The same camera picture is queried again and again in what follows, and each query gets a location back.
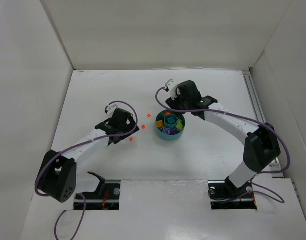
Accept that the dark purple long lego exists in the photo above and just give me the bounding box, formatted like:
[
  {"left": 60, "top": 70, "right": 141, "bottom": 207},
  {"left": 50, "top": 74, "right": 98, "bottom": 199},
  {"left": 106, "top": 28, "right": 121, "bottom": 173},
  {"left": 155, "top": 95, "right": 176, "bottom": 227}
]
[{"left": 170, "top": 128, "right": 180, "bottom": 135}]

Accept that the teal round divided container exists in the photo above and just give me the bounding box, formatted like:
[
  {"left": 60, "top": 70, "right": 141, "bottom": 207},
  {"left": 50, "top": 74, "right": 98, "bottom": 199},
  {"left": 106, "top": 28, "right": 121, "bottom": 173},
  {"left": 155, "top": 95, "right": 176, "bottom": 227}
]
[{"left": 155, "top": 110, "right": 186, "bottom": 142}]

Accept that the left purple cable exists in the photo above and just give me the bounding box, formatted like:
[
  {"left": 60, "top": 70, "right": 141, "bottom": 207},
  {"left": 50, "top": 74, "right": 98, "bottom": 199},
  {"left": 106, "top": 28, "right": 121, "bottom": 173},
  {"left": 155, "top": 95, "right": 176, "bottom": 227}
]
[{"left": 34, "top": 100, "right": 139, "bottom": 240}]

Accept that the purple cable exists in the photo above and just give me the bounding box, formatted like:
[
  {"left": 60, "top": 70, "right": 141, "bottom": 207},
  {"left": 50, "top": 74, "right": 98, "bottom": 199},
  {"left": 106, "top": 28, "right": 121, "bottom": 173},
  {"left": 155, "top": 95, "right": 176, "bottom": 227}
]
[
  {"left": 155, "top": 86, "right": 291, "bottom": 204},
  {"left": 34, "top": 100, "right": 139, "bottom": 240}
]

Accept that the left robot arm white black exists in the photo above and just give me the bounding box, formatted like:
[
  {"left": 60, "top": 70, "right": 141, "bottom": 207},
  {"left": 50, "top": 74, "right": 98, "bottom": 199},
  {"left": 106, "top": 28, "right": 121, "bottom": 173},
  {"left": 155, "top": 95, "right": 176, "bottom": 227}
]
[{"left": 34, "top": 108, "right": 139, "bottom": 203}]

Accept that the green square lego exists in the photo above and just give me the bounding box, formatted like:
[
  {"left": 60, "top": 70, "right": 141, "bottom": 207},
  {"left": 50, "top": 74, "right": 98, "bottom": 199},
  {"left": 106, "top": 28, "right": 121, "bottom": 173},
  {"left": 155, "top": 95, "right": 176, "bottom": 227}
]
[{"left": 176, "top": 122, "right": 184, "bottom": 132}]

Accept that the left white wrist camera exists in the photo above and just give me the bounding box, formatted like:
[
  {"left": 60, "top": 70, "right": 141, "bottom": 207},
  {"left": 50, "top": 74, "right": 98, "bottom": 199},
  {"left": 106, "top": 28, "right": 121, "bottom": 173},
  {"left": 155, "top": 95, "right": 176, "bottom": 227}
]
[{"left": 104, "top": 104, "right": 117, "bottom": 115}]

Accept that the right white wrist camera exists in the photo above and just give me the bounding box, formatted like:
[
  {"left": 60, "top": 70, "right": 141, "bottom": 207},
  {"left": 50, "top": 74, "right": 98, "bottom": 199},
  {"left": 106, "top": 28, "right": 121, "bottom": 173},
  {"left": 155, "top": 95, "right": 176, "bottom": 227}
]
[{"left": 165, "top": 79, "right": 180, "bottom": 99}]

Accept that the yellow orange square lego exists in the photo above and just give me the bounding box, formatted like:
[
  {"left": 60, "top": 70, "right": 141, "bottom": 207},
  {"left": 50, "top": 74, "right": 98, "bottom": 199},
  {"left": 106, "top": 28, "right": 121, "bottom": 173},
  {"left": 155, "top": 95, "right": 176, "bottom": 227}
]
[{"left": 156, "top": 120, "right": 164, "bottom": 129}]

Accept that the teal oval lego piece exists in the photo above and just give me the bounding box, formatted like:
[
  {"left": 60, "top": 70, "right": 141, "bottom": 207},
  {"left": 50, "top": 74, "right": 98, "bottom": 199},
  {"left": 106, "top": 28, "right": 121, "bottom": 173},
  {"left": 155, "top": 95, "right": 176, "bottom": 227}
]
[{"left": 165, "top": 116, "right": 176, "bottom": 125}]

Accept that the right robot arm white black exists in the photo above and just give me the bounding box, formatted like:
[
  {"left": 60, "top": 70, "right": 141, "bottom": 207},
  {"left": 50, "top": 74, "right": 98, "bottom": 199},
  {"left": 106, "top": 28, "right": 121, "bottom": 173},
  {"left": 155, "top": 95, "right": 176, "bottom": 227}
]
[{"left": 165, "top": 79, "right": 281, "bottom": 190}]

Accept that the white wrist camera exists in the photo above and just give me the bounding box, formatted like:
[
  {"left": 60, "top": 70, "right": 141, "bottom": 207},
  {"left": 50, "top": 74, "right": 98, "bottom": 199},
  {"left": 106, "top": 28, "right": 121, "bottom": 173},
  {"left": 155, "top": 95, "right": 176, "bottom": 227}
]
[
  {"left": 165, "top": 79, "right": 180, "bottom": 99},
  {"left": 104, "top": 104, "right": 117, "bottom": 115}
]

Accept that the lavender square lego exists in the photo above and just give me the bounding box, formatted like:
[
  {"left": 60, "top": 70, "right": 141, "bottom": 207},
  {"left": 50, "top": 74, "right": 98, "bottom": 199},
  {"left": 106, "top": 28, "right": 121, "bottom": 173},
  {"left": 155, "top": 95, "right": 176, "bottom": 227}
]
[{"left": 161, "top": 127, "right": 171, "bottom": 135}]

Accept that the aluminium rail right side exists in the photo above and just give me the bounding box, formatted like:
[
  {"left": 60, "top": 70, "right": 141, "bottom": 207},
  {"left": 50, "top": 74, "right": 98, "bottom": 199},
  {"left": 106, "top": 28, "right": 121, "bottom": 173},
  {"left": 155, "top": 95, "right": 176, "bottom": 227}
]
[{"left": 242, "top": 70, "right": 281, "bottom": 172}]

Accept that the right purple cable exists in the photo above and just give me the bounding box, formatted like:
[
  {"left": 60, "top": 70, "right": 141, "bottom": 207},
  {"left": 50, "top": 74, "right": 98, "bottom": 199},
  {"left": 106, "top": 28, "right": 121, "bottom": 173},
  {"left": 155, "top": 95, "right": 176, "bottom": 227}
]
[{"left": 155, "top": 86, "right": 291, "bottom": 204}]

